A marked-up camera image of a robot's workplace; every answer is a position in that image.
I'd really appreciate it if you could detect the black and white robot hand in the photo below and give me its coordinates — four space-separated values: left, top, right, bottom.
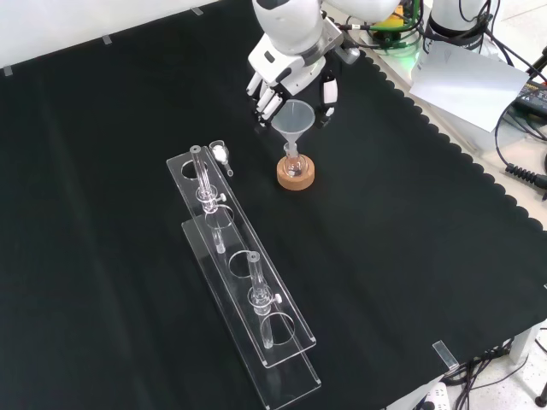
245 16 361 129

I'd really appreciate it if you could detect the clear plastic funnel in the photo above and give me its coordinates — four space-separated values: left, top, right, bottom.
273 99 317 162

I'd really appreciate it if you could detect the small round-bottom glass flask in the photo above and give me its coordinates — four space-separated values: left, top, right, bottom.
283 143 305 179

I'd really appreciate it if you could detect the glass weighing funnel with powder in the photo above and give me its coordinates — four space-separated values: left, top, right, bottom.
209 139 235 178

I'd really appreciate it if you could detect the clear acrylic funnel stand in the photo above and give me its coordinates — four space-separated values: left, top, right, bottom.
165 143 323 407

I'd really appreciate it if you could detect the pale board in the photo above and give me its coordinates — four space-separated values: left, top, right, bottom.
409 40 531 134

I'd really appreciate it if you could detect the black bench cloth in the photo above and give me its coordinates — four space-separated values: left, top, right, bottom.
0 0 547 410

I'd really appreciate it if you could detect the black power adapter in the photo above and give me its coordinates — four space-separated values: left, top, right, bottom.
511 79 547 116

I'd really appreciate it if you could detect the white power strip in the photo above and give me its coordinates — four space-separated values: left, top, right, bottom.
409 379 452 410

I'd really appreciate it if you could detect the cork ring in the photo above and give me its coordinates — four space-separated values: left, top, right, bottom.
276 155 317 191

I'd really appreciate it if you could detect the green cable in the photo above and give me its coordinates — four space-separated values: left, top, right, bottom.
368 0 425 56

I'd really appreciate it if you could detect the black coiled cable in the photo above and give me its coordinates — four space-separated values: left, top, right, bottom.
494 102 547 190

